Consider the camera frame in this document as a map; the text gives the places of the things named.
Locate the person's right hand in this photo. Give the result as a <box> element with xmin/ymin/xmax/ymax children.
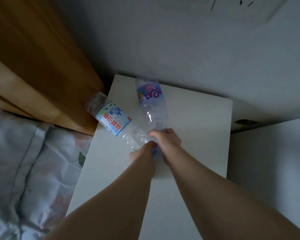
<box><xmin>148</xmin><ymin>128</ymin><xmax>182</xmax><ymax>166</ymax></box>

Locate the person's left hand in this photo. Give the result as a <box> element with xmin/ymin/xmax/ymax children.
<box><xmin>129</xmin><ymin>141</ymin><xmax>158</xmax><ymax>171</ymax></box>

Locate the clear bottle with pink label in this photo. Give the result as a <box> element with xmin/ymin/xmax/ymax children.
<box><xmin>135</xmin><ymin>77</ymin><xmax>168</xmax><ymax>138</ymax></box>

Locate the clear bottle with blue label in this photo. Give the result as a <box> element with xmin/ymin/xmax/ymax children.
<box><xmin>84</xmin><ymin>92</ymin><xmax>150</xmax><ymax>151</ymax></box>

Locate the person's left forearm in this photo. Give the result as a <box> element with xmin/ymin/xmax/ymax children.
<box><xmin>44</xmin><ymin>157</ymin><xmax>157</xmax><ymax>240</ymax></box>

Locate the person's right forearm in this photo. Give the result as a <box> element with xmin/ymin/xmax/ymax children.
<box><xmin>164</xmin><ymin>147</ymin><xmax>300</xmax><ymax>240</ymax></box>

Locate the white bedside cabinet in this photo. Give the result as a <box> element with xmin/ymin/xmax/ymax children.
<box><xmin>65</xmin><ymin>74</ymin><xmax>233</xmax><ymax>240</ymax></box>

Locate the floral bed quilt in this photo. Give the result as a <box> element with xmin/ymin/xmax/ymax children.
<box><xmin>0</xmin><ymin>106</ymin><xmax>93</xmax><ymax>240</ymax></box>

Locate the wooden headboard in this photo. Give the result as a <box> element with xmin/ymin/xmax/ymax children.
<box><xmin>0</xmin><ymin>0</ymin><xmax>106</xmax><ymax>136</ymax></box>

